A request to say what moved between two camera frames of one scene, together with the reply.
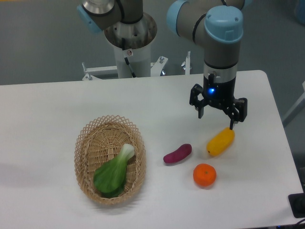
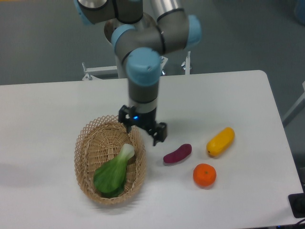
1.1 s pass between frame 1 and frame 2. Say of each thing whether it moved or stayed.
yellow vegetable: stayed
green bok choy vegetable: stayed
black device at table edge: stayed
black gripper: moved
